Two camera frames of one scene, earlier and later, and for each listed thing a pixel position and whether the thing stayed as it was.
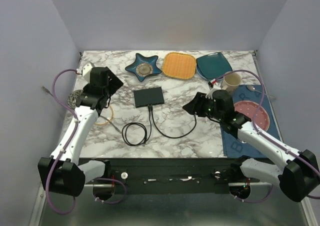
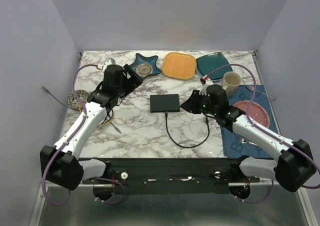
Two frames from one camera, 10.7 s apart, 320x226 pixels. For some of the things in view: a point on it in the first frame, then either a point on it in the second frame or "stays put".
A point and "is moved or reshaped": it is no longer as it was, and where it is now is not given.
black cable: (123, 133) is moved or reshaped
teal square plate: (212, 66) stays put
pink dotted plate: (249, 108) stays put
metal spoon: (252, 88) stays put
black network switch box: (148, 97) -> (164, 103)
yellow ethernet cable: (108, 122) stays put
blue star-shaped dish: (144, 66) stays put
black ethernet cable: (169, 136) -> (166, 118)
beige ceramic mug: (231, 82) stays put
